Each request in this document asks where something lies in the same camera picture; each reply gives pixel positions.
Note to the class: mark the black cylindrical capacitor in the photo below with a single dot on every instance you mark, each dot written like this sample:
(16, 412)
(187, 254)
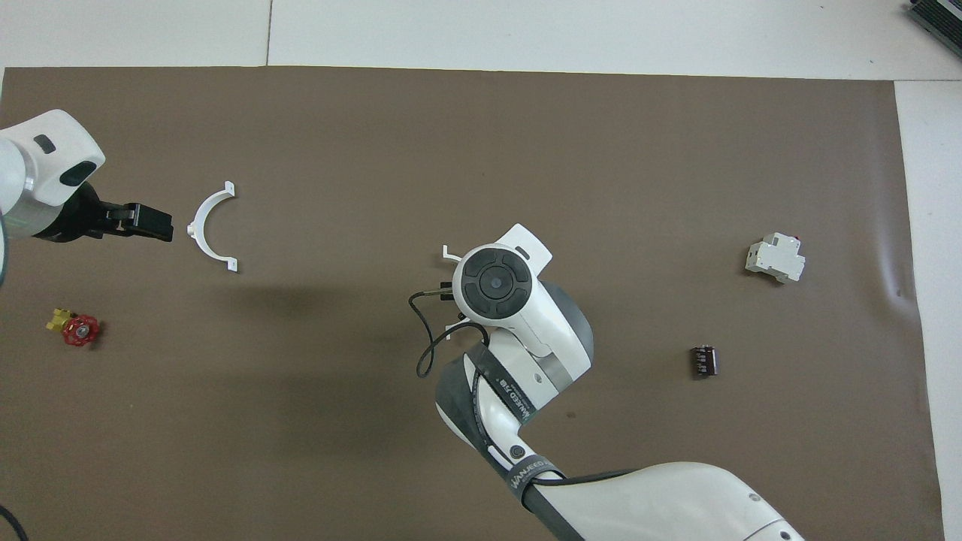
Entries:
(704, 361)

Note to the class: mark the white half pipe clamp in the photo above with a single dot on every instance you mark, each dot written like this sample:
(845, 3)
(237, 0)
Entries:
(451, 255)
(200, 212)

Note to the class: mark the grey ribbed device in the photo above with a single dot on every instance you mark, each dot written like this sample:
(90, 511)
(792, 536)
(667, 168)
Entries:
(939, 19)

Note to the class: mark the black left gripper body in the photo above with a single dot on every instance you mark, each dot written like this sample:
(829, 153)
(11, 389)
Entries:
(79, 216)

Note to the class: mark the brown paper table mat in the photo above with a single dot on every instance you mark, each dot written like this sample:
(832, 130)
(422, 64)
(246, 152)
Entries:
(301, 376)

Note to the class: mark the white circuit breaker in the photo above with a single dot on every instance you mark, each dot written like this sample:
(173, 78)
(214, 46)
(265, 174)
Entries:
(774, 259)

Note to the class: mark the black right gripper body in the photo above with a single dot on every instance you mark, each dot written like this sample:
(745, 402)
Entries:
(448, 291)

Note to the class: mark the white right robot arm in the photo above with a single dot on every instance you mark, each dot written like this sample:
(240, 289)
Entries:
(541, 315)

